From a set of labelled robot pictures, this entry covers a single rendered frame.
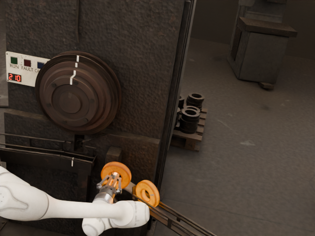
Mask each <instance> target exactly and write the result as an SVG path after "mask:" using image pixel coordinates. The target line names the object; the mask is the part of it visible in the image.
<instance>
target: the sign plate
mask: <svg viewBox="0 0 315 236"><path fill-rule="evenodd" d="M11 57H13V58H17V64H14V63H11ZM24 59H25V60H30V66H25V65H24ZM49 60H50V59H44V58H40V57H34V56H30V55H25V54H19V53H15V52H6V67H7V81H9V82H14V83H19V84H23V85H28V86H33V87H34V86H35V81H36V77H37V74H38V72H39V70H40V68H38V62H40V63H43V64H45V63H46V62H48V61H49ZM10 74H11V75H10ZM10 76H11V77H10ZM17 76H18V78H17ZM19 76H20V78H19ZM15 79H18V80H15Z"/></svg>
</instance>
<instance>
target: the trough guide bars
mask: <svg viewBox="0 0 315 236"><path fill-rule="evenodd" d="M145 193H146V196H147V197H148V198H149V197H150V195H149V194H148V193H147V192H145ZM132 199H134V200H135V201H139V202H141V201H142V202H143V203H145V204H146V205H148V206H149V210H151V211H152V212H154V213H155V214H157V215H158V216H160V217H161V218H163V219H164V220H166V221H167V222H168V223H167V227H168V228H169V229H171V225H174V226H175V227H177V228H178V229H180V230H181V231H183V232H184V233H186V234H187V235H189V236H199V235H198V234H196V233H195V232H193V231H191V230H190V229H188V228H187V227H185V226H183V225H182V224H180V223H179V222H180V220H182V221H184V222H185V223H186V224H188V225H190V226H191V227H193V228H195V229H196V230H198V231H200V232H201V233H203V234H204V235H206V236H210V235H212V236H217V235H215V234H213V233H211V232H210V231H208V230H207V229H205V228H203V227H202V226H200V225H198V224H197V223H195V222H194V221H192V220H190V219H189V218H187V217H185V216H184V215H182V214H181V213H179V212H177V211H176V210H174V209H172V208H171V207H169V206H168V205H166V204H164V203H163V202H161V201H159V203H160V204H158V206H160V207H161V208H163V209H164V210H166V211H168V212H169V213H171V214H172V215H174V216H176V217H177V219H176V220H177V221H178V222H177V221H176V220H174V219H173V218H171V217H170V216H168V215H166V214H165V213H163V212H161V211H160V210H158V209H157V208H155V207H154V206H152V205H151V204H149V203H148V202H146V201H144V200H143V199H141V198H139V197H138V196H136V195H135V194H133V198H132ZM149 199H150V198H149ZM162 205H163V206H162ZM164 206H165V207H164ZM170 210H171V211H170ZM156 211H157V212H156ZM172 211H173V212H172ZM174 212H175V213H176V214H175V213H174ZM164 216H165V217H166V218H165V217H164ZM181 217H182V218H181ZM183 218H184V219H183ZM185 219H186V220H187V221H186V220H185ZM172 221H173V222H174V223H173V222H172ZM191 223H192V224H191ZM177 224H178V225H179V226H178V225H177ZM193 224H194V225H193ZM195 225H196V226H197V227H196V226H195ZM180 226H181V227H182V228H181V227H180ZM201 229H202V230H203V231H202V230H201ZM186 230H187V231H186ZM204 231H205V232H204ZM206 232H207V233H208V234H207V233H206Z"/></svg>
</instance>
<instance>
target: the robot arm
mask: <svg viewBox="0 0 315 236"><path fill-rule="evenodd" d="M119 176H120V175H119V173H117V172H112V174H111V175H107V176H106V177H105V178H104V179H103V180H102V181H101V182H100V183H98V184H97V189H99V194H97V195H96V196H95V198H94V200H93V202H92V203H86V202H73V201H63V200H58V199H55V198H53V197H51V196H50V195H48V194H47V193H45V192H44V191H41V190H39V189H37V188H35V187H33V186H30V184H28V183H26V182H25V181H23V180H22V179H20V178H19V177H17V176H16V175H14V174H12V173H10V172H9V171H8V170H6V169H5V168H3V167H1V166H0V216H1V217H4V218H8V219H12V220H18V221H37V220H41V219H46V218H83V222H82V228H83V231H84V233H85V234H86V235H88V236H98V235H100V234H101V233H102V232H103V231H104V230H107V229H110V228H134V227H139V226H142V225H144V224H146V223H147V221H148V220H149V218H150V211H149V207H148V206H147V205H146V204H145V203H142V202H139V201H132V200H128V201H119V202H117V203H115V204H113V199H114V196H115V195H116V194H117V193H119V194H122V188H121V177H119ZM113 179H114V181H113V183H112V185H110V184H111V182H112V180H113ZM107 181H108V182H107ZM106 182H107V184H106V185H105V186H103V185H104V184H105V183H106ZM117 182H118V189H117V190H116V189H115V186H116V183H117Z"/></svg>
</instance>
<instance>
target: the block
mask: <svg viewBox="0 0 315 236"><path fill-rule="evenodd" d="M122 152H123V150H122V148H119V147H113V146H111V147H110V148H109V150H108V152H107V153H106V159H105V165H106V164H107V163H109V162H120V163H121V160H122Z"/></svg>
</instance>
